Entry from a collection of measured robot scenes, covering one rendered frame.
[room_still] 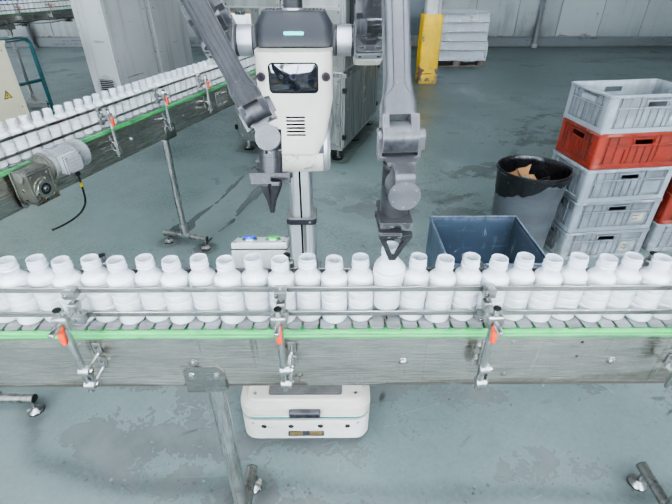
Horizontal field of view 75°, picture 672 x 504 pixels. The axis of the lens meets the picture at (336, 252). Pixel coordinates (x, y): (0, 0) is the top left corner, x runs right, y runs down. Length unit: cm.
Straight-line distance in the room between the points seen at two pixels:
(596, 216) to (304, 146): 234
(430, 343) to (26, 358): 95
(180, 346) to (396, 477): 116
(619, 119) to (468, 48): 751
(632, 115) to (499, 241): 160
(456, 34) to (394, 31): 941
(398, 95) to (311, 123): 62
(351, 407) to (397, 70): 134
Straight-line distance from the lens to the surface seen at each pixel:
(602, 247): 354
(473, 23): 1034
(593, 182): 320
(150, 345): 112
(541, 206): 302
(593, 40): 1460
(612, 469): 226
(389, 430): 208
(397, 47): 86
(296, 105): 140
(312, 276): 96
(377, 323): 104
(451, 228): 165
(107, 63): 685
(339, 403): 184
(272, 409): 185
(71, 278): 112
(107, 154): 264
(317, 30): 144
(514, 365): 117
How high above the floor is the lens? 169
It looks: 33 degrees down
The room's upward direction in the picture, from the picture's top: straight up
